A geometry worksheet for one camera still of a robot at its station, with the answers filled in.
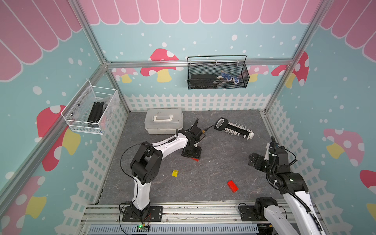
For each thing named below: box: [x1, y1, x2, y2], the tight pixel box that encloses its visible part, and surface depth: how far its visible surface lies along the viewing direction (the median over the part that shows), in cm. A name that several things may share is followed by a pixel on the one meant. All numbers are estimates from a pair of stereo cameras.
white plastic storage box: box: [144, 108, 184, 135], surface depth 102 cm
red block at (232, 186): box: [227, 180, 239, 193], surface depth 84 cm
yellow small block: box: [171, 169, 180, 178], surface depth 89 cm
